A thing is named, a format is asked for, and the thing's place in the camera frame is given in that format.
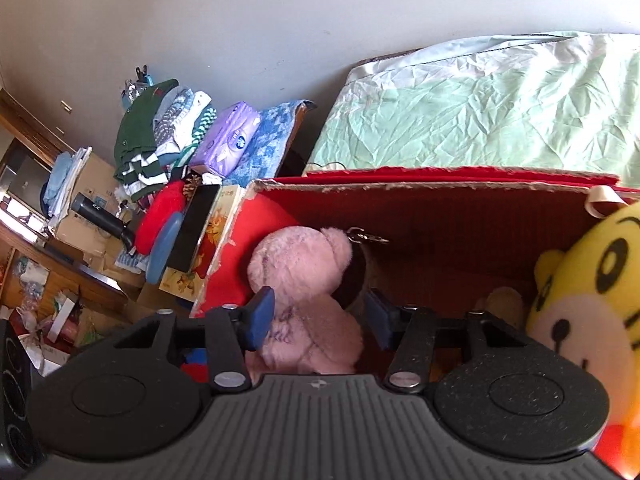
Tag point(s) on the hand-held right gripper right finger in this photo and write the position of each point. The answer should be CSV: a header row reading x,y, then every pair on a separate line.
x,y
380,320

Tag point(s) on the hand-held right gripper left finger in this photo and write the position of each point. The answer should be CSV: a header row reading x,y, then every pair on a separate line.
x,y
260,317

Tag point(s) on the pink teddy bear plush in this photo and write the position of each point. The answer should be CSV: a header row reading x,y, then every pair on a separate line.
x,y
300,270

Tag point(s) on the red cardboard box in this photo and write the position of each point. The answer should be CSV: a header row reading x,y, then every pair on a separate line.
x,y
450,240

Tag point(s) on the yellow tiger plush toy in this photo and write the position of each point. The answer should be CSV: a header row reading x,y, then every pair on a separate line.
x,y
590,310

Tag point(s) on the yellow picture book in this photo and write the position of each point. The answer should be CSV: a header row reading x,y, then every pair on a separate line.
x,y
220,240

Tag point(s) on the black smartphone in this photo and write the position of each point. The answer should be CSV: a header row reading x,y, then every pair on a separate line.
x,y
195,225

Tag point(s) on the blue round disc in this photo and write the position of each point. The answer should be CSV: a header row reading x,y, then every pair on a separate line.
x,y
160,250

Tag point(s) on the tan gourd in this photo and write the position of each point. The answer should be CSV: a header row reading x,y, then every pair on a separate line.
x,y
505,305

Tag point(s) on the red plush item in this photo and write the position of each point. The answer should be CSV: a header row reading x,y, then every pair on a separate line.
x,y
160,210

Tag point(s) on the blue patterned towel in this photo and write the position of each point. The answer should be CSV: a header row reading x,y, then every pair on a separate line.
x,y
270,145

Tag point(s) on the purple tissue pack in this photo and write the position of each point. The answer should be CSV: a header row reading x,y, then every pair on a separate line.
x,y
227,137

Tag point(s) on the wooden desk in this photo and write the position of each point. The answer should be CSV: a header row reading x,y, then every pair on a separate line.
x,y
75,270

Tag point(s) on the pile of folded clothes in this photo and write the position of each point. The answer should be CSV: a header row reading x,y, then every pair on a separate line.
x,y
140,130

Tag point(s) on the green bedsheet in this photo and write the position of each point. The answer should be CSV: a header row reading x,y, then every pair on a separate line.
x,y
475,110

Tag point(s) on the black speaker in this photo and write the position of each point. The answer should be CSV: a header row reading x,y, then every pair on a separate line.
x,y
15,390

